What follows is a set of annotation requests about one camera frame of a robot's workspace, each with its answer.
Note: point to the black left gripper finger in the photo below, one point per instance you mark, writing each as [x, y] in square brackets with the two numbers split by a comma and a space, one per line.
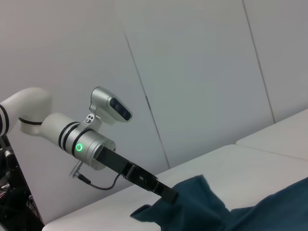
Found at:
[168, 193]

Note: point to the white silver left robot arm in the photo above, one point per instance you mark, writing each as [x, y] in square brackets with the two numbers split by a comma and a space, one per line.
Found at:
[53, 125]

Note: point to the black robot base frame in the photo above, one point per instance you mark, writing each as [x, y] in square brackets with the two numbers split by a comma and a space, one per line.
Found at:
[14, 197]

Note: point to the teal FREE print T-shirt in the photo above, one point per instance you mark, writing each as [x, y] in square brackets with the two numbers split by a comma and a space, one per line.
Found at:
[240, 209]

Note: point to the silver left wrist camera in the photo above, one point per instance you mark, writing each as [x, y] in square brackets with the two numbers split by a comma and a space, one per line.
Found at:
[108, 106]

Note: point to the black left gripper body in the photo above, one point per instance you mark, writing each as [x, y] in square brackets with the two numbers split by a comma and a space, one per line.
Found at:
[115, 160]

